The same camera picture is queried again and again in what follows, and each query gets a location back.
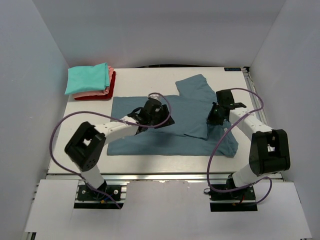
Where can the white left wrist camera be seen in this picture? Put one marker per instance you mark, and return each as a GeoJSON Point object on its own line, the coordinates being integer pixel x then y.
{"type": "Point", "coordinates": [155, 96]}

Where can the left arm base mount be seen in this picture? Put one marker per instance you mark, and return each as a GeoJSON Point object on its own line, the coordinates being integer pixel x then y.
{"type": "Point", "coordinates": [113, 198]}

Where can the aluminium table frame rail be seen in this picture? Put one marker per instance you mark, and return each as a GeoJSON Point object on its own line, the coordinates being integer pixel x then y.
{"type": "Point", "coordinates": [260, 112]}

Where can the blue t shirt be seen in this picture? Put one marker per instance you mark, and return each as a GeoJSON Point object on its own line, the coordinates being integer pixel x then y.
{"type": "Point", "coordinates": [190, 135]}

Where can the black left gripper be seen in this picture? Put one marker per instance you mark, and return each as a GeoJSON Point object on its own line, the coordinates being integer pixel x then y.
{"type": "Point", "coordinates": [166, 112]}

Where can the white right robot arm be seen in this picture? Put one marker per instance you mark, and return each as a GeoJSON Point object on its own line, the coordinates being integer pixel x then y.
{"type": "Point", "coordinates": [234, 181]}

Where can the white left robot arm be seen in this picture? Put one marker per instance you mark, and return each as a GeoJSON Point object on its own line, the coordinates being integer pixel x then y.
{"type": "Point", "coordinates": [87, 143]}

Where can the red folded t shirt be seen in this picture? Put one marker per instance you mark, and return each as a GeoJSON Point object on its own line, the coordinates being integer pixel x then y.
{"type": "Point", "coordinates": [105, 97]}

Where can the blue label sticker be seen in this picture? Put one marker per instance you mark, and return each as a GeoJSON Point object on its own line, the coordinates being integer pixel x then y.
{"type": "Point", "coordinates": [232, 69]}

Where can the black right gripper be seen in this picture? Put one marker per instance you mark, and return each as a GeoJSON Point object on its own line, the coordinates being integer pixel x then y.
{"type": "Point", "coordinates": [210, 119]}

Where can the pink folded t shirt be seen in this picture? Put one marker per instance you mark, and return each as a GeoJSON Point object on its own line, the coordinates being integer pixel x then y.
{"type": "Point", "coordinates": [97, 92]}

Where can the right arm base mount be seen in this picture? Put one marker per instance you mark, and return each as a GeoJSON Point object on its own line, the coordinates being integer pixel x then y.
{"type": "Point", "coordinates": [243, 200]}

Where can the teal folded t shirt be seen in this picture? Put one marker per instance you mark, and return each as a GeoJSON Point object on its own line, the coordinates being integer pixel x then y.
{"type": "Point", "coordinates": [87, 79]}

